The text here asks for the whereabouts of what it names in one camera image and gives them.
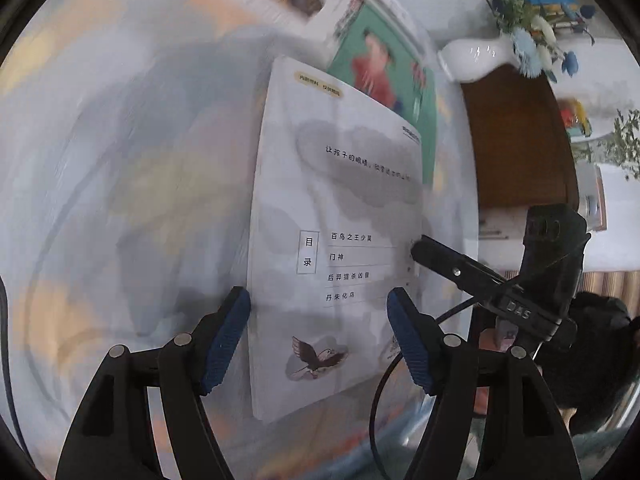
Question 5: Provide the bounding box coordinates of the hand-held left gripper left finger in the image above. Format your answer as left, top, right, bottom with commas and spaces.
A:
55, 286, 252, 480

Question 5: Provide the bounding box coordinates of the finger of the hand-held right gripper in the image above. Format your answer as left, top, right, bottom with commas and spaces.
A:
409, 235, 506, 301

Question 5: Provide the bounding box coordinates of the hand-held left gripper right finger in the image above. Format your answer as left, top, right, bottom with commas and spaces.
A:
386, 287, 583, 480

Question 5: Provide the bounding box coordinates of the pale grey eagle book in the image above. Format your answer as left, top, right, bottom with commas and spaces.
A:
246, 56, 427, 425

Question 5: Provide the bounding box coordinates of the person's right hand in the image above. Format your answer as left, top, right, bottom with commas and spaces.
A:
478, 330, 506, 361

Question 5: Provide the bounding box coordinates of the striped cloth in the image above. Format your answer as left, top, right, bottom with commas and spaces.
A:
502, 269, 640, 306

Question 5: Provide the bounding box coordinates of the dark clothing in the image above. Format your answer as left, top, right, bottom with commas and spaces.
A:
537, 291, 640, 438

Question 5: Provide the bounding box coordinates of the brown wooden cabinet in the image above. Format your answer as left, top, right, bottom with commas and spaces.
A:
459, 64, 582, 211

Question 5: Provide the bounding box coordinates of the green plant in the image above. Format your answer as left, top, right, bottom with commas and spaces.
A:
572, 109, 640, 182

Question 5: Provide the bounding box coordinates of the colourful small toy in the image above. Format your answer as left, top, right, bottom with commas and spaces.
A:
559, 99, 593, 138

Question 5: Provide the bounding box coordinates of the white ceramic vase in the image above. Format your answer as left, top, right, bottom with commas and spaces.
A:
437, 37, 523, 83

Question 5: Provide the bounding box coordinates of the teal book with red figure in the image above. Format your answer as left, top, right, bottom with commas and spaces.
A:
326, 1, 440, 187

